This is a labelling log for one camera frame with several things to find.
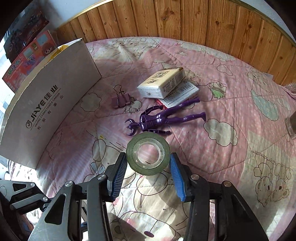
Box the white cardboard box yellow tape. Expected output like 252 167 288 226
1 39 101 169

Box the wooden wall panelling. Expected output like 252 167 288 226
57 1 295 85

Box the glass tea bottle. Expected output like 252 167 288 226
285 117 295 140

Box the pink bear patterned quilt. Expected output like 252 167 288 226
10 37 295 240

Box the pink binder clip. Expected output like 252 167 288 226
111 84 132 109

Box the purple toy figure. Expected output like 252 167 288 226
125 97 206 137

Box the pink doll toy box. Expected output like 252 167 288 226
2 30 57 93

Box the dark robot toy box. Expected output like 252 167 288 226
4 2 49 63

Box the green tape roll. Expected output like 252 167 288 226
126 133 171 176

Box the cream tissue pack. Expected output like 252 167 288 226
137 67 186 99

